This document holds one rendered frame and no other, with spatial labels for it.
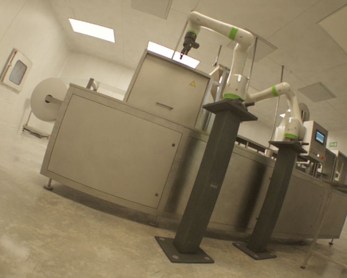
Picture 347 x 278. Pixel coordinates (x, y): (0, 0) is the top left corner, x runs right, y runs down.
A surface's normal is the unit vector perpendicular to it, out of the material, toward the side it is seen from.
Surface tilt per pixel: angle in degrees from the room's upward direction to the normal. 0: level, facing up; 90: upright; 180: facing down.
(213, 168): 90
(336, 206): 90
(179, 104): 90
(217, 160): 90
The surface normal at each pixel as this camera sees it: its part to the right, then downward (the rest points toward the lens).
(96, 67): 0.22, -0.04
